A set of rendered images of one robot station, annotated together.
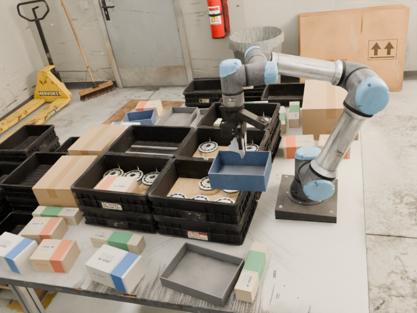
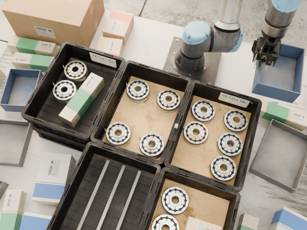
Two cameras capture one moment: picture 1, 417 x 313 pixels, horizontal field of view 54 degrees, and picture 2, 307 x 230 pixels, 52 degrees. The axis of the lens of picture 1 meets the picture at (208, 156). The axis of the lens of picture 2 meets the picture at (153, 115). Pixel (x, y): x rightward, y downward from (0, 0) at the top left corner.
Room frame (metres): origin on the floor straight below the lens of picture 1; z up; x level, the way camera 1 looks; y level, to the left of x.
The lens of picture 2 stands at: (1.75, 0.49, 2.07)
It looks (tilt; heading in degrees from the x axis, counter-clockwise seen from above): 64 degrees down; 264
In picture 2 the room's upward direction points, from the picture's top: 2 degrees clockwise
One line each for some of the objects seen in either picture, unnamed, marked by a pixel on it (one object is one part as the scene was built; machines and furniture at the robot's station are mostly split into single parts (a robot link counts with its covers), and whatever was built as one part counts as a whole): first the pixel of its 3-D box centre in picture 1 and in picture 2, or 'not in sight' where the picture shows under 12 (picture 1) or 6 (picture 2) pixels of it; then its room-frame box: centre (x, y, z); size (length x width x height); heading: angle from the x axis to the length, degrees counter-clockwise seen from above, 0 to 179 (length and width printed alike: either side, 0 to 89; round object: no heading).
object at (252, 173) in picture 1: (241, 169); (278, 70); (1.22, -0.11, 1.10); 0.20 x 0.15 x 0.07; 69
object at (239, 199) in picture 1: (202, 181); (214, 132); (1.45, 0.04, 0.92); 0.40 x 0.30 x 0.02; 66
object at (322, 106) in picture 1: (330, 108); (57, 10); (2.13, -0.75, 0.80); 0.40 x 0.30 x 0.20; 161
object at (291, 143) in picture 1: (298, 146); (108, 54); (1.87, -0.49, 0.74); 0.16 x 0.12 x 0.07; 77
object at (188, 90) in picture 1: (209, 102); not in sight; (3.57, -0.10, 0.31); 0.40 x 0.30 x 0.34; 69
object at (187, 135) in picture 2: (209, 182); (195, 132); (1.51, 0.02, 0.86); 0.10 x 0.10 x 0.01
